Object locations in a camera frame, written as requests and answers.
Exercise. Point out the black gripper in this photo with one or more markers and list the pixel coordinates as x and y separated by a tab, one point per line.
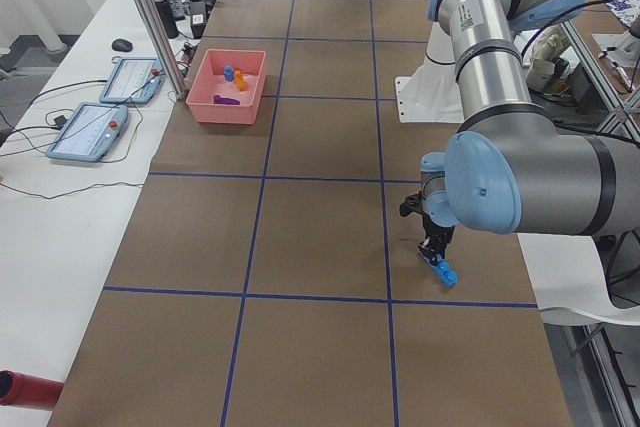
430	224

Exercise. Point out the long blue block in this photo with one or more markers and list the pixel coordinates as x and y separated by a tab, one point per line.
441	268

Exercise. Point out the small blue block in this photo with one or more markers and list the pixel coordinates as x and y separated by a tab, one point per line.
229	73

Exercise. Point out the orange block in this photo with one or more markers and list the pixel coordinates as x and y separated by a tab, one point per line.
240	81

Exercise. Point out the purple block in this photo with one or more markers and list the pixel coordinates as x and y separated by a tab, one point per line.
222	100

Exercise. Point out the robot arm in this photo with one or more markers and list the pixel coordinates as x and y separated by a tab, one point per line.
508	169

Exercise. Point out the pink plastic box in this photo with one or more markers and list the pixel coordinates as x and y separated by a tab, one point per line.
210	80

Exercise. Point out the black power adapter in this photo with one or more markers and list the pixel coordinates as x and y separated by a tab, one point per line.
198	18

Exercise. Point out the black bottle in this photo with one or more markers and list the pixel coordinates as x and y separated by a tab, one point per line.
167	19

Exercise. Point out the black computer mouse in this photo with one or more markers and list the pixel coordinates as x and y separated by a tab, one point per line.
121	45

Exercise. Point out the far teach pendant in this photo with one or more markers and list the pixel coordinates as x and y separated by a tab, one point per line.
134	80

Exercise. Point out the teach pendant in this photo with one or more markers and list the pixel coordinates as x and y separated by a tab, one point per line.
89	133
134	80

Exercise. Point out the near teach pendant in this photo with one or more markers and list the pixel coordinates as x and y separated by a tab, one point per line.
89	133

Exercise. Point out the red cylinder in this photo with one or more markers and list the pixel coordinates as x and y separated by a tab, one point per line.
26	391

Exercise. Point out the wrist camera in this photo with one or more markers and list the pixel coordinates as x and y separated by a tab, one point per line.
412	204

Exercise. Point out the white camera stand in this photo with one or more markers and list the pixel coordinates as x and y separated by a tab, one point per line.
430	94

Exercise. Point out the aluminium frame post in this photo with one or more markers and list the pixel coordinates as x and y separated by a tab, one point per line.
152	21

